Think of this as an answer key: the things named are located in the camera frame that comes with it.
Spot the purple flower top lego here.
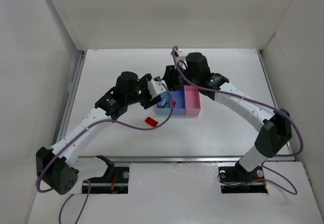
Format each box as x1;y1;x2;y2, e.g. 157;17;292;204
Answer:
157;97;169;108

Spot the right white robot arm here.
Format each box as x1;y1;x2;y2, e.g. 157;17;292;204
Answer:
163;50;292;181

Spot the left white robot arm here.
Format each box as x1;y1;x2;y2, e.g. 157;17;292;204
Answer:
36;71;167;195

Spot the light blue container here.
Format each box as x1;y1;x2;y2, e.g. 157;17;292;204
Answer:
155;92;171;115

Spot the dark blue container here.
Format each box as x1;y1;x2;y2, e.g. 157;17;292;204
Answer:
171;87;186;115

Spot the large red lego brick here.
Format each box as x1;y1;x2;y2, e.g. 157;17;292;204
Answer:
145;117;158;127

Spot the pink container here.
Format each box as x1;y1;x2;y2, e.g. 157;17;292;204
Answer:
185;86;201;116

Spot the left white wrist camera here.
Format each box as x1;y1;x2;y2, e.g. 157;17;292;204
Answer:
147;79;167;99

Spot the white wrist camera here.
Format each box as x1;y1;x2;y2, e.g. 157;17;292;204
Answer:
171;49;188;70
147;79;167;99

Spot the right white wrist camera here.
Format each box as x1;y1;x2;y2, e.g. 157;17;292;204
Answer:
171;49;188;70

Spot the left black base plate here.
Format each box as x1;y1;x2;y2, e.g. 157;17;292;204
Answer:
82;166;130;194

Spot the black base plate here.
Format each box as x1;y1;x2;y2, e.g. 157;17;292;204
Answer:
82;166;130;194
217;165;268;194

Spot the aluminium rail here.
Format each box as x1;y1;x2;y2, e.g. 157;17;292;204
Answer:
50;154;296;164

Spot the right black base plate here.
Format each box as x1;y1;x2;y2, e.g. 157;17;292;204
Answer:
217;165;268;194

